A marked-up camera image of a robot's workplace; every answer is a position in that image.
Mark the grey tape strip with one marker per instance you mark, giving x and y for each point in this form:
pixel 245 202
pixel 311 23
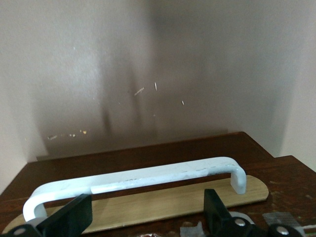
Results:
pixel 191 229

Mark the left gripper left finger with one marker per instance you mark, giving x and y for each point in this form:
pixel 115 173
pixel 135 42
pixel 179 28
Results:
pixel 71 217

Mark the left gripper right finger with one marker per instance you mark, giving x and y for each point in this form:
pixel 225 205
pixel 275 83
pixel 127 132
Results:
pixel 214 212

